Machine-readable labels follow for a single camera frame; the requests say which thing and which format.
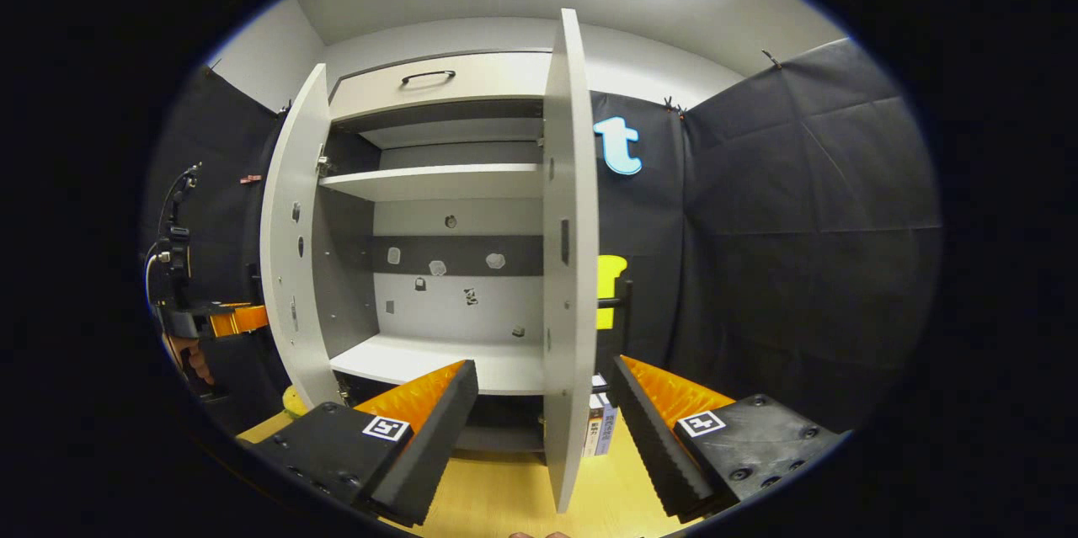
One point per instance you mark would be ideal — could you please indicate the white cabinet shelf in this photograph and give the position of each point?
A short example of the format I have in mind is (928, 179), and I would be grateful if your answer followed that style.
(396, 357)
(438, 180)

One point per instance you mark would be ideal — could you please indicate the white double-door shoe cabinet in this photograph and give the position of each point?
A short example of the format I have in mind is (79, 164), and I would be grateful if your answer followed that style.
(472, 83)

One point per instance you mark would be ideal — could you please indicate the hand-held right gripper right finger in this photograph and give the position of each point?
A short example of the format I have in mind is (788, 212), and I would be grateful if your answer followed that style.
(653, 445)

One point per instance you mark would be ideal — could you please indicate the white upper cabinet shelf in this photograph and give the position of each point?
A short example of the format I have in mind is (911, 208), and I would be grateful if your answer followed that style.
(438, 180)

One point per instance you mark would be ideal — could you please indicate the white lower cabinet shelf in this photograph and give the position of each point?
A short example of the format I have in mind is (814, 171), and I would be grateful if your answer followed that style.
(396, 357)

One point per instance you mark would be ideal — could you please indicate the white cabinet door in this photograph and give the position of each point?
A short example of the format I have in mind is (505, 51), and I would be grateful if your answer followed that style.
(581, 184)
(282, 311)

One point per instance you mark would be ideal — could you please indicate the yellow soft object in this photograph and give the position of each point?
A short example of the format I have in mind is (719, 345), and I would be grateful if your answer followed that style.
(295, 403)

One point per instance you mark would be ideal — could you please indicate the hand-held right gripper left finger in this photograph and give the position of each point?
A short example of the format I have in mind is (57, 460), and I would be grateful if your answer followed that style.
(438, 437)

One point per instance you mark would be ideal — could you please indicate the black backdrop cloth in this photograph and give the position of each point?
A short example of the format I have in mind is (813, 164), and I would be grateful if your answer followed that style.
(800, 226)

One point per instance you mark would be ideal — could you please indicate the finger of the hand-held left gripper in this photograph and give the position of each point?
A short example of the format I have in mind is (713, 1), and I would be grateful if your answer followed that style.
(240, 319)

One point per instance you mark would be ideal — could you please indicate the small white purple boxes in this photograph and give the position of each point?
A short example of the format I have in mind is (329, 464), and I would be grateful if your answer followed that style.
(602, 424)

